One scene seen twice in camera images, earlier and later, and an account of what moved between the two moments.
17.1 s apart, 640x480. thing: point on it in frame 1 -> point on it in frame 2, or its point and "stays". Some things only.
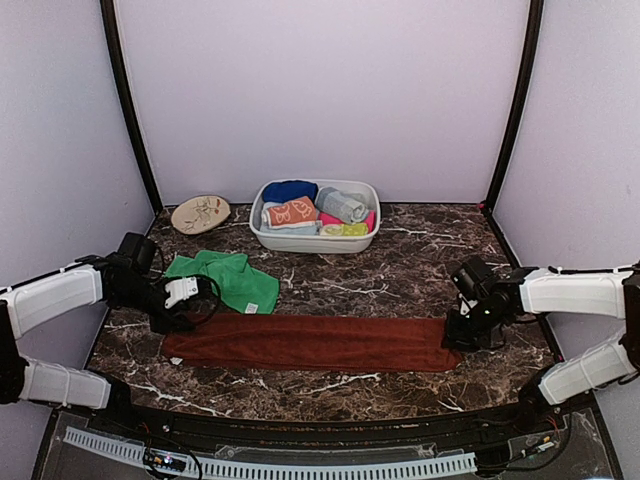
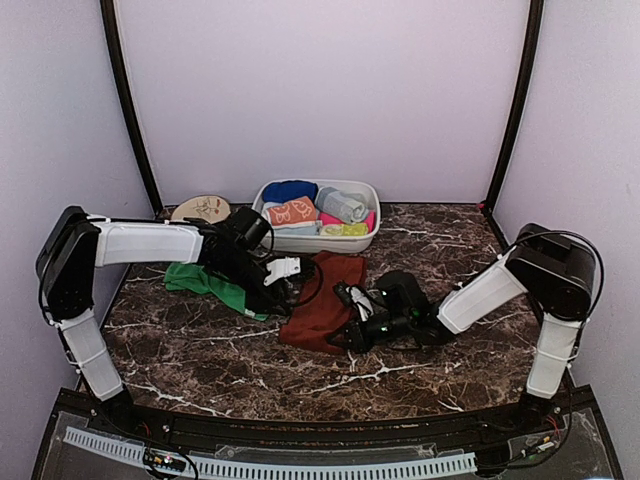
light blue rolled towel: x=265 y=226 stays
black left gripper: x=169 y=324 -> x=260 y=304
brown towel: x=313 y=342 -> x=308 y=325
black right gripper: x=453 y=337 -> x=359 y=341
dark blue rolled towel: x=286 y=190 stays
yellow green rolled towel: x=348 y=229 stays
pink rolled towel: x=326 y=218 stays
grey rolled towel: x=350 y=208 stays
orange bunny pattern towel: x=296 y=211 stays
